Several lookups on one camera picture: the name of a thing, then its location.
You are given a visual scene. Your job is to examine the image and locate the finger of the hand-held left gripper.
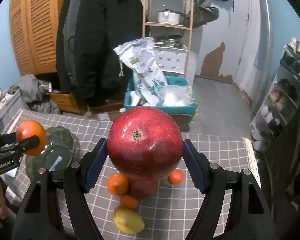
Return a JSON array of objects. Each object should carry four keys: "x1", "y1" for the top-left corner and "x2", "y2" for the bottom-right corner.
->
[
  {"x1": 0, "y1": 135, "x2": 41, "y2": 159},
  {"x1": 0, "y1": 132, "x2": 17, "y2": 146}
]

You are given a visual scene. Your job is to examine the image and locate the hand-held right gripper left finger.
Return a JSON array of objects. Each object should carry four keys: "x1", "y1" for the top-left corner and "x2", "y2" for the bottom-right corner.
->
[{"x1": 14, "y1": 138, "x2": 109, "y2": 240}]

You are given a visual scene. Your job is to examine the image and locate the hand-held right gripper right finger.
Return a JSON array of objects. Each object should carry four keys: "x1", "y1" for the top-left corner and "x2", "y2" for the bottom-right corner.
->
[{"x1": 182, "y1": 139, "x2": 280, "y2": 240}]

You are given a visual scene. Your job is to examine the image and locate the orange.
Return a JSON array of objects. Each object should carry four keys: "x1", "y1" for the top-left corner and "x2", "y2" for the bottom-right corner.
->
[
  {"x1": 119, "y1": 194, "x2": 138, "y2": 209},
  {"x1": 16, "y1": 120, "x2": 47, "y2": 156},
  {"x1": 168, "y1": 169, "x2": 184, "y2": 185},
  {"x1": 107, "y1": 173, "x2": 129, "y2": 196}
]

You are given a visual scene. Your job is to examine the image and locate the dark glass plate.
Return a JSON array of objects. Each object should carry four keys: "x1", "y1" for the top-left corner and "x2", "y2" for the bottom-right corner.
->
[{"x1": 24, "y1": 126, "x2": 75, "y2": 184}]

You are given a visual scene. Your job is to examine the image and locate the large red apple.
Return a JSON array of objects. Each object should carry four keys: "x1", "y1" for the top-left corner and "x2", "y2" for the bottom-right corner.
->
[{"x1": 107, "y1": 107, "x2": 184, "y2": 180}]

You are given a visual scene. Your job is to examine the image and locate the dark red apple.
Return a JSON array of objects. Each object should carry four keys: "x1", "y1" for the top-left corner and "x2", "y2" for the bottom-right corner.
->
[{"x1": 129, "y1": 174, "x2": 158, "y2": 198}]

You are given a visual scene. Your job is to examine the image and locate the yellow pear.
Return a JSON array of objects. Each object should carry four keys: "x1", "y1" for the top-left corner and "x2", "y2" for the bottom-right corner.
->
[{"x1": 112, "y1": 206, "x2": 145, "y2": 234}]

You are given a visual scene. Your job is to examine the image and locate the grey checked tablecloth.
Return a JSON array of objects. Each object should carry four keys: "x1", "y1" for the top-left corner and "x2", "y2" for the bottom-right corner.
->
[{"x1": 0, "y1": 109, "x2": 262, "y2": 240}]

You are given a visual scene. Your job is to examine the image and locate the grey storage bag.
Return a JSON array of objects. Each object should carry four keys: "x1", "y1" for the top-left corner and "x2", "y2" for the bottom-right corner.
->
[{"x1": 0, "y1": 89, "x2": 24, "y2": 135}]

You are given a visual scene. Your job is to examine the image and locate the brown cardboard piece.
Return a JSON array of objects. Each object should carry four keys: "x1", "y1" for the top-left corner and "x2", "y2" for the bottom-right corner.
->
[{"x1": 87, "y1": 110, "x2": 124, "y2": 122}]

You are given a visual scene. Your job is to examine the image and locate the grey jacket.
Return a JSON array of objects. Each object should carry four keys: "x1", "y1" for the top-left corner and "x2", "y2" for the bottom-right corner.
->
[{"x1": 14, "y1": 74, "x2": 62, "y2": 115}]

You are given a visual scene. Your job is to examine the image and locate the wooden drawer box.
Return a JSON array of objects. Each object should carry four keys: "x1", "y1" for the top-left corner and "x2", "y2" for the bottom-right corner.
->
[{"x1": 49, "y1": 92, "x2": 87, "y2": 115}]

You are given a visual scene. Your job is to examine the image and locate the teal cardboard box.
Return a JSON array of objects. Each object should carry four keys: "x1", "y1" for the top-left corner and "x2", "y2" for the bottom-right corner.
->
[{"x1": 124, "y1": 76, "x2": 198, "y2": 117}]

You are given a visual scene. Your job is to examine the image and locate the clear plastic bags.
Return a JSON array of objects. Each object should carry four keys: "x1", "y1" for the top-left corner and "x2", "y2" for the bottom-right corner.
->
[{"x1": 162, "y1": 85, "x2": 193, "y2": 107}]

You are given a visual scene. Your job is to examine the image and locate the dark cloth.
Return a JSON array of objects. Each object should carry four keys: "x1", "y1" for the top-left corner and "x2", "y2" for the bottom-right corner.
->
[{"x1": 260, "y1": 100, "x2": 300, "y2": 240}]

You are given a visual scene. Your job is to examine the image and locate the rows of shoes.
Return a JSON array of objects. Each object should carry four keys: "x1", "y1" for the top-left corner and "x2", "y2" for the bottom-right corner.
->
[{"x1": 251, "y1": 38, "x2": 300, "y2": 150}]

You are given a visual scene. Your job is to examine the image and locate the white patterned box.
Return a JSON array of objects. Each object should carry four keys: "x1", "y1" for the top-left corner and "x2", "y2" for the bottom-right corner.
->
[{"x1": 154, "y1": 45, "x2": 189, "y2": 74}]

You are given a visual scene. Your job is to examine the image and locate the white rice bag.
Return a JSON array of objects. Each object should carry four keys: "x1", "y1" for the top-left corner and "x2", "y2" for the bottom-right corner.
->
[{"x1": 114, "y1": 37, "x2": 168, "y2": 105}]

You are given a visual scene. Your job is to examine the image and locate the wooden louvered wardrobe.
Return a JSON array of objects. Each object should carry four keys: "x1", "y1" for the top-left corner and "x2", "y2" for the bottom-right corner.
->
[{"x1": 9, "y1": 0, "x2": 77, "y2": 77}]

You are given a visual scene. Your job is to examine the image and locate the grey shoe rack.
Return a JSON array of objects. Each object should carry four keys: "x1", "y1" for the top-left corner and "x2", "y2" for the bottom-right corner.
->
[{"x1": 250, "y1": 37, "x2": 300, "y2": 153}]

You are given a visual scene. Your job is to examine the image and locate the black coat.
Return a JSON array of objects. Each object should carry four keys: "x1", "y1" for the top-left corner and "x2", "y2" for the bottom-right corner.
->
[{"x1": 55, "y1": 0, "x2": 143, "y2": 108}]

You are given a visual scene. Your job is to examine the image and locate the steel pot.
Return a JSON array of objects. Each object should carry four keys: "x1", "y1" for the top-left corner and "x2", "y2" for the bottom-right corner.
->
[{"x1": 154, "y1": 35, "x2": 183, "y2": 47}]

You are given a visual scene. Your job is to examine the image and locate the silver pipe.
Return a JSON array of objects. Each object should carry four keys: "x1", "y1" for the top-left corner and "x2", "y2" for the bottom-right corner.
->
[{"x1": 250, "y1": 0, "x2": 274, "y2": 115}]

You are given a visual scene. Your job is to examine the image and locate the wooden shelf rack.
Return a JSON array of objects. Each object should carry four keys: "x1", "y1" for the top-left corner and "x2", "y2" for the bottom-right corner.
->
[{"x1": 142, "y1": 0, "x2": 194, "y2": 78}]

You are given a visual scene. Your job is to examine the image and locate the white pot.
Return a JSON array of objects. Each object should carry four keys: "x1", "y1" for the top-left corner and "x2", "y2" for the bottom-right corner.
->
[{"x1": 157, "y1": 9, "x2": 187, "y2": 25}]

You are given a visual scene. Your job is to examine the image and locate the olive cloth bag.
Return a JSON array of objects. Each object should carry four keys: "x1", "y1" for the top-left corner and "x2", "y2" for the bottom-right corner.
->
[{"x1": 191, "y1": 0, "x2": 220, "y2": 28}]

